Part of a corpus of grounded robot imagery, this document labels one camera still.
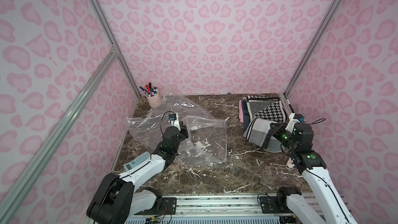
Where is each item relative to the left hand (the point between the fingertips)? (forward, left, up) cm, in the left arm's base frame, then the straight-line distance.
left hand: (182, 119), depth 84 cm
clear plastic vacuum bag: (-5, -13, -18) cm, 23 cm away
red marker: (+27, +26, -2) cm, 38 cm away
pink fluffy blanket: (+17, -37, -15) cm, 43 cm away
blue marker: (+27, +29, -3) cm, 40 cm away
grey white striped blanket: (-5, -40, -5) cm, 41 cm away
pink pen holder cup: (+23, +23, -11) cm, 34 cm away
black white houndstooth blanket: (+15, -54, -9) cm, 56 cm away
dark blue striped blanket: (+13, -39, -13) cm, 43 cm away
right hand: (-6, -44, +6) cm, 45 cm away
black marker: (+30, +25, -3) cm, 39 cm away
